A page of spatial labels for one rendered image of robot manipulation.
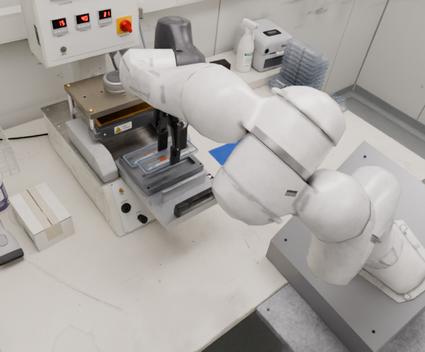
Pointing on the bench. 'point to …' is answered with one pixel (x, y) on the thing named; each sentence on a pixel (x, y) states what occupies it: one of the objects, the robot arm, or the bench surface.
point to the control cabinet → (80, 32)
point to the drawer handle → (192, 201)
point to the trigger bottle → (245, 47)
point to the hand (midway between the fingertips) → (168, 149)
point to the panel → (121, 190)
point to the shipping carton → (42, 216)
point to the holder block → (191, 163)
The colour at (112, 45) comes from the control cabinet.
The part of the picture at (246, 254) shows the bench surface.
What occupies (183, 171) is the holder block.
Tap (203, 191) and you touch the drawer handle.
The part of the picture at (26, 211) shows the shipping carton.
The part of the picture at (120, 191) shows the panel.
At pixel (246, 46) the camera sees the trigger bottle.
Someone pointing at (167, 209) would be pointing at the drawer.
